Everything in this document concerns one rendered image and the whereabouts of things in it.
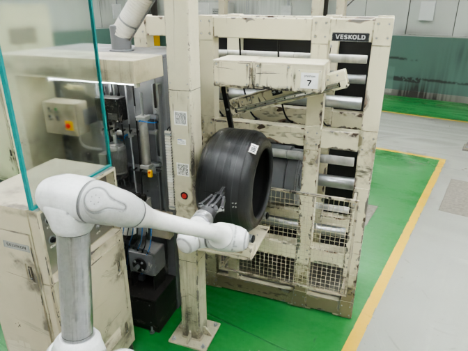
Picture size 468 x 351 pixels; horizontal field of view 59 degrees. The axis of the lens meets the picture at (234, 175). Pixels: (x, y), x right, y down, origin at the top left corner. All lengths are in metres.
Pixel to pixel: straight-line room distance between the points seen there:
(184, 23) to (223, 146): 0.62
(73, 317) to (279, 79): 1.49
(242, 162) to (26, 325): 1.32
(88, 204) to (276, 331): 2.07
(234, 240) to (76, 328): 0.62
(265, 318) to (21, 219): 1.83
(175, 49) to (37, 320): 1.46
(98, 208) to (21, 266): 1.00
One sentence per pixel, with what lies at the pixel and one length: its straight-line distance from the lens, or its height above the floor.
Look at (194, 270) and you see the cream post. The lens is 2.57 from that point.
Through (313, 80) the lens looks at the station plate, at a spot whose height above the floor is 1.70.
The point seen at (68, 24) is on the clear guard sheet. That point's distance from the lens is 1.99.
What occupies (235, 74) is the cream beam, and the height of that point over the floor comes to 1.71.
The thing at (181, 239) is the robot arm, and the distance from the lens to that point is 1.65.
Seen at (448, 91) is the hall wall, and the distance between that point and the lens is 10.88.
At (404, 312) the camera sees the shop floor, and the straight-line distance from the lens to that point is 3.38.
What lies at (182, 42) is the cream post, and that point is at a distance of 2.11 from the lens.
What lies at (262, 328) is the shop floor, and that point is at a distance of 3.02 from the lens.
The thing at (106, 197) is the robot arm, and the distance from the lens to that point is 1.16.
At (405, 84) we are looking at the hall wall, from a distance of 10.99.
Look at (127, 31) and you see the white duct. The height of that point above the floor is 1.91.
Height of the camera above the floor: 2.06
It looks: 23 degrees down
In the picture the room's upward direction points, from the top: straight up
